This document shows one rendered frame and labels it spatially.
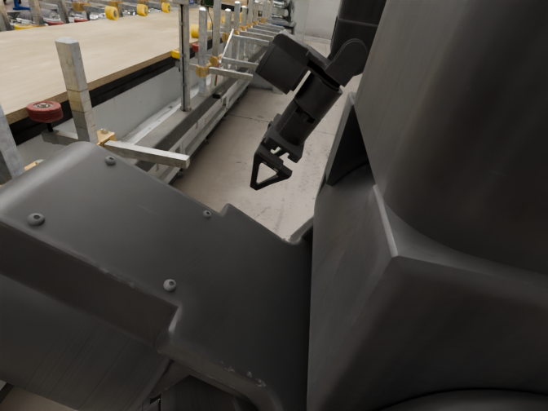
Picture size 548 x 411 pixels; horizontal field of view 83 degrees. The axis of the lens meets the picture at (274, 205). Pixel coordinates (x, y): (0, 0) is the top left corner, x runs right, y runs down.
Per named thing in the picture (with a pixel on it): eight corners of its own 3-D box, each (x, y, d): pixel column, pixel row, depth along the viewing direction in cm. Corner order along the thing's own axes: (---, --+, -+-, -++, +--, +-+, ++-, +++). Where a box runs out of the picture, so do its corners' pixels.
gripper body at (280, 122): (261, 143, 48) (287, 105, 44) (271, 120, 56) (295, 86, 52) (294, 166, 49) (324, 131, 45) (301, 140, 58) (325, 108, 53)
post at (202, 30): (205, 103, 181) (207, 8, 153) (204, 105, 178) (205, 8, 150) (200, 103, 181) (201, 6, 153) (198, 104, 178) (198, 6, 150)
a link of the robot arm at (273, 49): (373, 51, 39) (366, 41, 46) (298, -11, 36) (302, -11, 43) (315, 125, 45) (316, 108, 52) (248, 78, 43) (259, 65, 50)
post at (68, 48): (111, 201, 101) (77, 37, 73) (104, 208, 98) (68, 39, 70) (100, 199, 101) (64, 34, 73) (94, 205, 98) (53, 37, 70)
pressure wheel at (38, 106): (38, 148, 88) (26, 109, 82) (37, 137, 93) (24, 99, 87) (71, 145, 93) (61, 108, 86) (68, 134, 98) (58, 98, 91)
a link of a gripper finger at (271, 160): (232, 184, 51) (262, 143, 46) (243, 164, 57) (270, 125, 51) (267, 205, 52) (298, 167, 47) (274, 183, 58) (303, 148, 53)
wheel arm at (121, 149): (190, 166, 94) (189, 154, 91) (186, 172, 91) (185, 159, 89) (52, 139, 95) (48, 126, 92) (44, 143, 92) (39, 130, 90)
